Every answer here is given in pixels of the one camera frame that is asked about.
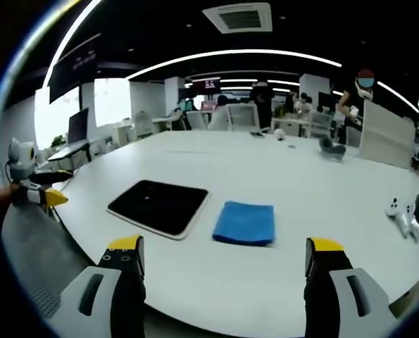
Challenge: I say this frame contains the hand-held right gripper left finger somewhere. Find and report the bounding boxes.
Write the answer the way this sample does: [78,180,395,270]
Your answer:
[49,234,147,338]

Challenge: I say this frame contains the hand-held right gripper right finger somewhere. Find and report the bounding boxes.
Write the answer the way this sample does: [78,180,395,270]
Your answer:
[303,237,399,338]

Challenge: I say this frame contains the black tray white rim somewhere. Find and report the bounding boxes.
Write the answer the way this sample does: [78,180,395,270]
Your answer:
[106,179,211,242]

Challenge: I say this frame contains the blue cleaning cloth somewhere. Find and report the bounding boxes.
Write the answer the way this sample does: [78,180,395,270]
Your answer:
[212,200,277,247]

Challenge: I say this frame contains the silver wrapped objects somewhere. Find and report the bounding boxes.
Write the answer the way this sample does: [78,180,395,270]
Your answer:
[398,212,419,239]

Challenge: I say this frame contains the person's left hand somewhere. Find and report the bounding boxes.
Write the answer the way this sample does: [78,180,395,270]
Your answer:
[0,184,20,205]

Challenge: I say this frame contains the grey mesh office chair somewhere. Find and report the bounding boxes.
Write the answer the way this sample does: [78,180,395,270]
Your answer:
[0,202,103,320]

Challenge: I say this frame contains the dark computer monitor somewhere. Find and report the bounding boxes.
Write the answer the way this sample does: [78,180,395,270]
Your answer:
[67,107,90,146]

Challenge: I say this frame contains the white game controller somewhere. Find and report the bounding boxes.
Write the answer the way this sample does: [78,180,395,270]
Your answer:
[384,196,417,219]

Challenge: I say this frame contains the hanging black display screen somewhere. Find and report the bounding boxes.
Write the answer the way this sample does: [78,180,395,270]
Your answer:
[48,32,102,105]

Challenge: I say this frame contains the curved ceiling light strip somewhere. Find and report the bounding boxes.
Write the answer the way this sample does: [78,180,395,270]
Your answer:
[127,49,343,80]
[41,0,103,89]

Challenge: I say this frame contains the grey curved object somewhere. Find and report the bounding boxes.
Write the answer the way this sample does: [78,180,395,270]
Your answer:
[318,136,348,163]

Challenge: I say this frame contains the white upright panel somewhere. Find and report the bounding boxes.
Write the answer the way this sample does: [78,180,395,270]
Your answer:
[358,100,417,170]

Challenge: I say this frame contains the white mesh office chair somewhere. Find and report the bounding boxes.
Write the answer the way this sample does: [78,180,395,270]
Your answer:
[225,104,261,132]

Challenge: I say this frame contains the ceiling air conditioner vent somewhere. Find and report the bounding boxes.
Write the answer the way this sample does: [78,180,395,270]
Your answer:
[201,1,274,35]

